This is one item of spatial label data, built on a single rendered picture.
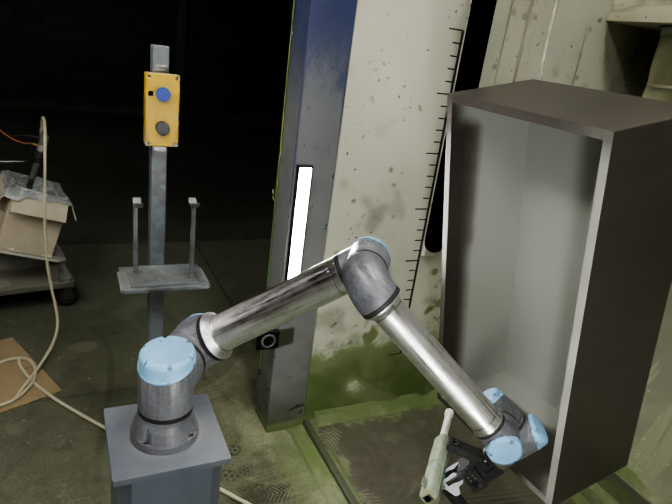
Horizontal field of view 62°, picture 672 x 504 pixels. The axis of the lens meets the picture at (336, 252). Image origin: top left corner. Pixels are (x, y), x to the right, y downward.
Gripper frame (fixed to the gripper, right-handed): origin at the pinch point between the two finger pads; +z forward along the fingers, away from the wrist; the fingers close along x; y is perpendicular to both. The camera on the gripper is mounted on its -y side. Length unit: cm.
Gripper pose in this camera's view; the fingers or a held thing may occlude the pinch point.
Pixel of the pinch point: (438, 481)
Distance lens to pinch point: 191.0
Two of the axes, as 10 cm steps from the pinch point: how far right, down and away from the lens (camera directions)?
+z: -6.8, 6.2, 4.0
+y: 6.7, 7.4, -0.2
